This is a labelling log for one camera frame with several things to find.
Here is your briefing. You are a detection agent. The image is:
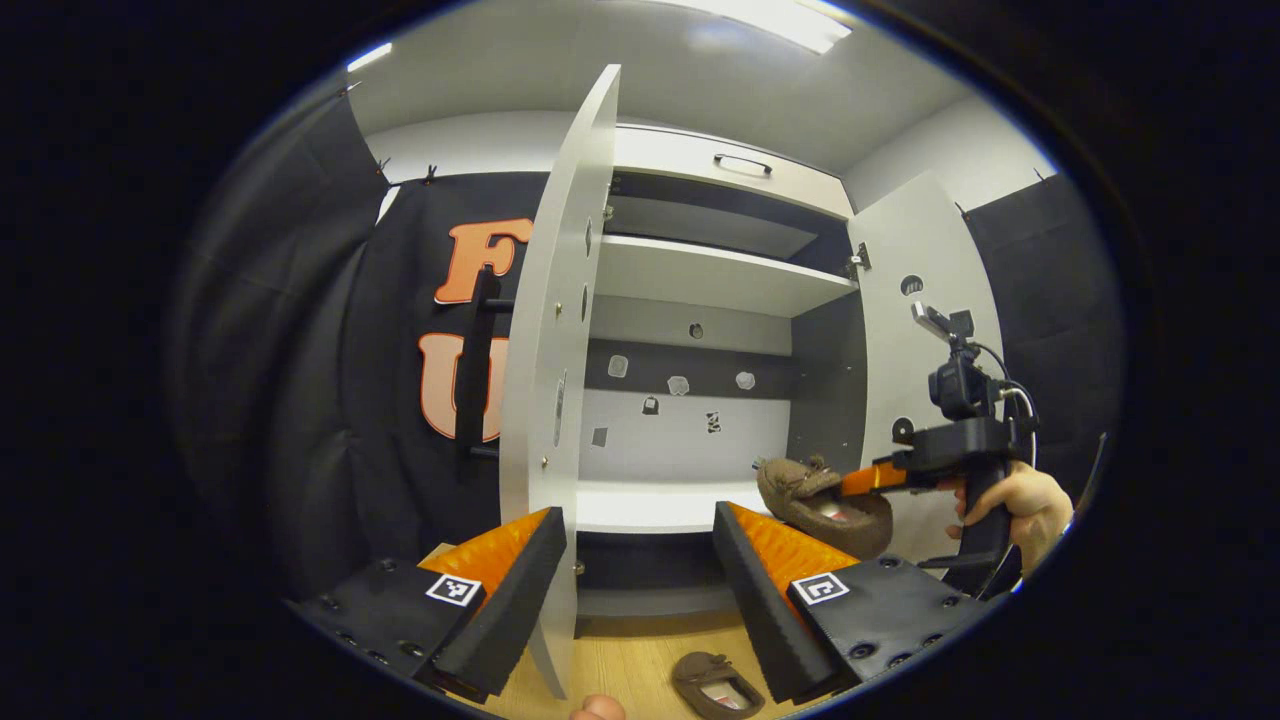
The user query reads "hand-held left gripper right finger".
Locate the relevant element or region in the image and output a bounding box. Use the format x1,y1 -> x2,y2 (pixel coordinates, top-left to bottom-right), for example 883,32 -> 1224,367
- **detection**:
712,502 -> 1011,706

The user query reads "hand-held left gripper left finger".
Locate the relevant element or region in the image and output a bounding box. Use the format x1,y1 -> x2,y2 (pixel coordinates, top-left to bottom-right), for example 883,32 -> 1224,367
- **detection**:
285,507 -> 569,706

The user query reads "brown fuzzy shoe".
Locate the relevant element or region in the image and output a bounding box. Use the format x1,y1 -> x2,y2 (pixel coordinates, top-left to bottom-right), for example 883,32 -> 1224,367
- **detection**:
670,652 -> 766,720
756,455 -> 894,561

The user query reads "white shoe cabinet door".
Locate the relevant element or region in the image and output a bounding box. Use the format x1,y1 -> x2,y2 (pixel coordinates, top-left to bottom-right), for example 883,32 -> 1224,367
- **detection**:
498,65 -> 622,699
848,170 -> 1004,566

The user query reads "white shoe cabinet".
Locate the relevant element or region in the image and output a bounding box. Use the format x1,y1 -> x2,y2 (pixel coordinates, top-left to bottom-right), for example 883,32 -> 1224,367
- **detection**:
575,122 -> 869,616

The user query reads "cream cabinet drawer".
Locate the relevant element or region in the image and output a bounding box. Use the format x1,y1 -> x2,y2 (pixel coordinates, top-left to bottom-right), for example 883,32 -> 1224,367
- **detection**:
612,125 -> 856,219

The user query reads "black backdrop cloth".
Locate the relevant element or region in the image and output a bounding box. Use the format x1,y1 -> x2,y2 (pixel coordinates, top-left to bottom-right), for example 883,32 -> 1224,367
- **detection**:
165,85 -> 1126,601

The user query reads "large ceiling light panel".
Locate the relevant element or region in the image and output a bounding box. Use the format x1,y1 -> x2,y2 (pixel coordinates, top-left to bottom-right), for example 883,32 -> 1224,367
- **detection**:
650,0 -> 853,54

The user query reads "black door handle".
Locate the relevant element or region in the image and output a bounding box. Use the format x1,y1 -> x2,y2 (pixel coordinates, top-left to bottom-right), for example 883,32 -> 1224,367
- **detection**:
455,265 -> 514,461

